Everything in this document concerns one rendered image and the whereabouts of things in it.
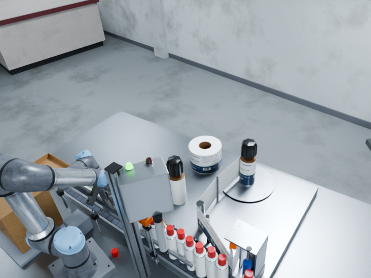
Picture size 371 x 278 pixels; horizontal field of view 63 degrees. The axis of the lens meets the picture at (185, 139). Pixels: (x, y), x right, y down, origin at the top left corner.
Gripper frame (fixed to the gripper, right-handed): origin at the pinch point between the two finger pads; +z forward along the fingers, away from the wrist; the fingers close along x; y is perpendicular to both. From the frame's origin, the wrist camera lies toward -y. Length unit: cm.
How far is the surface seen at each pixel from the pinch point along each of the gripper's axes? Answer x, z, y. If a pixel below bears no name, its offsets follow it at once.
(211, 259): -59, 21, -1
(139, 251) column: -34.0, 8.6, -13.9
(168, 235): -40.6, 9.7, -1.9
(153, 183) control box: -64, -22, -9
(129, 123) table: 64, -24, 74
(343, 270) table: -86, 61, 39
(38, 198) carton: 13.4, -26.2, -23.0
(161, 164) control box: -64, -25, -2
